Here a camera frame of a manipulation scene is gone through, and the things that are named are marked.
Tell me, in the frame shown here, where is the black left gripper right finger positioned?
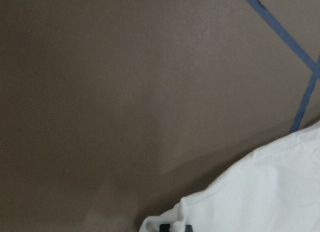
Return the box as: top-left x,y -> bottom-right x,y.
184,225 -> 193,232

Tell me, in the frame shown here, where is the white long-sleeve printed shirt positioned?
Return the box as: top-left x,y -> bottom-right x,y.
140,123 -> 320,232

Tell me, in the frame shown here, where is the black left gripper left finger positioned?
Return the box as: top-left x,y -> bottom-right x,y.
159,224 -> 171,232

